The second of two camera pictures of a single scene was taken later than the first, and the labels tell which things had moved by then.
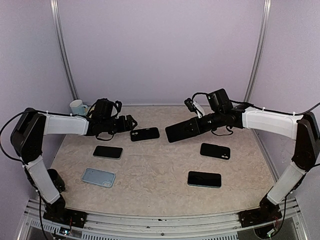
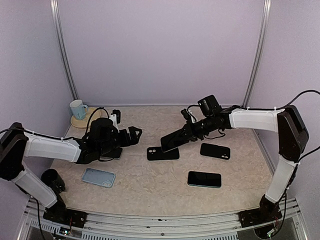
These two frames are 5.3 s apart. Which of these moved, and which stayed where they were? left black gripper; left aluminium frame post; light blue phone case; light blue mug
Moved: left black gripper
Stayed: light blue mug; light blue phone case; left aluminium frame post
